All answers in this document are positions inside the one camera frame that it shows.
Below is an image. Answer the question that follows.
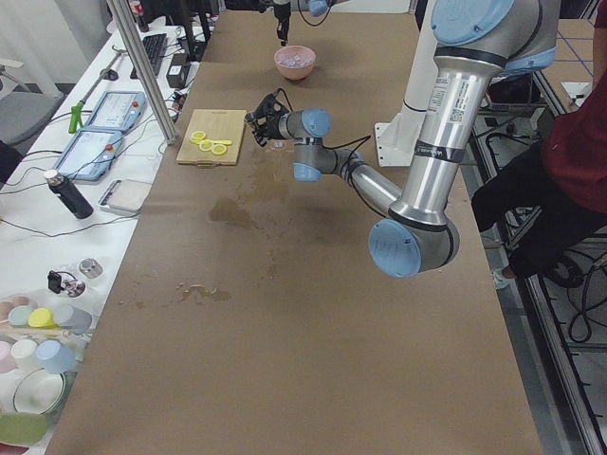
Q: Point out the person in red shirt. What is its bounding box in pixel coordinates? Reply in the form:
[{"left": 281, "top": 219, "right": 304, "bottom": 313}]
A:
[{"left": 471, "top": 2, "right": 606, "bottom": 289}]

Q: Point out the teach pendant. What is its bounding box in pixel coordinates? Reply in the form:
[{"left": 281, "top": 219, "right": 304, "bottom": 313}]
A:
[
  {"left": 84, "top": 90, "right": 146, "bottom": 133},
  {"left": 54, "top": 129, "right": 123, "bottom": 183}
]

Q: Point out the yellow cup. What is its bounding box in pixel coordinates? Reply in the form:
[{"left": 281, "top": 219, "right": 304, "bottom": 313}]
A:
[{"left": 28, "top": 307, "right": 58, "bottom": 330}]

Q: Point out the black water bottle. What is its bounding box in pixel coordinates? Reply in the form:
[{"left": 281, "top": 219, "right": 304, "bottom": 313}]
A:
[{"left": 44, "top": 169, "right": 94, "bottom": 219}]

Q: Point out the wooden cutting board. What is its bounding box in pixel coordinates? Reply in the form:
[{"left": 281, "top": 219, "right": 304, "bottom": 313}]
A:
[{"left": 175, "top": 109, "right": 246, "bottom": 166}]

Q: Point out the aluminium frame post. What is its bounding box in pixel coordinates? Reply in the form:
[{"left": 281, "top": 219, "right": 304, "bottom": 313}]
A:
[{"left": 107, "top": 0, "right": 177, "bottom": 145}]

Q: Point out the clear wine glass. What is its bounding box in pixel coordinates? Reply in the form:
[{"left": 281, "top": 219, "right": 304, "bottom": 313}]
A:
[{"left": 270, "top": 140, "right": 285, "bottom": 152}]

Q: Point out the lemon slice far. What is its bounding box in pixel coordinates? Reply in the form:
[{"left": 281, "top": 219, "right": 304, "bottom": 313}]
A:
[{"left": 190, "top": 131, "right": 207, "bottom": 144}]

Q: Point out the teach pendant near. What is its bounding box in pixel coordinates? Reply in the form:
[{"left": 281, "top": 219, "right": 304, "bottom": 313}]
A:
[{"left": 54, "top": 129, "right": 123, "bottom": 183}]

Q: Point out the blue cup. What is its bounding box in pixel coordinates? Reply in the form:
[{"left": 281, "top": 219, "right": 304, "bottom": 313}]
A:
[{"left": 35, "top": 339, "right": 77, "bottom": 374}]

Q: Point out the lemon slice near handle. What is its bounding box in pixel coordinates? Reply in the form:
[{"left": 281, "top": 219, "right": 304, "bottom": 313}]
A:
[{"left": 211, "top": 143, "right": 228, "bottom": 155}]

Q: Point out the teach pendant far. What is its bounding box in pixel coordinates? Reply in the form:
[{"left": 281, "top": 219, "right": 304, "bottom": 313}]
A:
[{"left": 84, "top": 90, "right": 146, "bottom": 133}]

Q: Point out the steel cap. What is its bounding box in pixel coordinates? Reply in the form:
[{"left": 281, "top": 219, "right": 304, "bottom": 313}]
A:
[{"left": 78, "top": 258, "right": 103, "bottom": 280}]

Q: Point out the white green-rimmed plate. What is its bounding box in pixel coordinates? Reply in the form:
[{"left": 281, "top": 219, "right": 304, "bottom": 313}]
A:
[{"left": 12, "top": 369, "right": 66, "bottom": 415}]

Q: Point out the green handled tool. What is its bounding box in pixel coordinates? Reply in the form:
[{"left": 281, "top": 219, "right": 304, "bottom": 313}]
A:
[{"left": 68, "top": 46, "right": 128, "bottom": 135}]

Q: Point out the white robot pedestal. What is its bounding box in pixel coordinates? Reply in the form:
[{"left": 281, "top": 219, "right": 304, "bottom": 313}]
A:
[{"left": 375, "top": 17, "right": 464, "bottom": 167}]

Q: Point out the black keyboard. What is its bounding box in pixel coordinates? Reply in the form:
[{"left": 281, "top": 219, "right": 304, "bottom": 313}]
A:
[{"left": 142, "top": 33, "right": 168, "bottom": 76}]

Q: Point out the lemon slice middle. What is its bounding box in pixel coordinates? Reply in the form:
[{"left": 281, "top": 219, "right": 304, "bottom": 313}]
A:
[{"left": 198, "top": 139, "right": 215, "bottom": 152}]

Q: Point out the pink bowl of ice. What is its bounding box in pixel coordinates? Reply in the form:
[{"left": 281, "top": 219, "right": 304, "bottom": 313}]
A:
[{"left": 274, "top": 45, "right": 316, "bottom": 81}]

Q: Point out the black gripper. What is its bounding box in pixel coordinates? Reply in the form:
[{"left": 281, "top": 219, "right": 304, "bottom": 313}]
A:
[
  {"left": 274, "top": 0, "right": 290, "bottom": 46},
  {"left": 245, "top": 93, "right": 289, "bottom": 148}
]

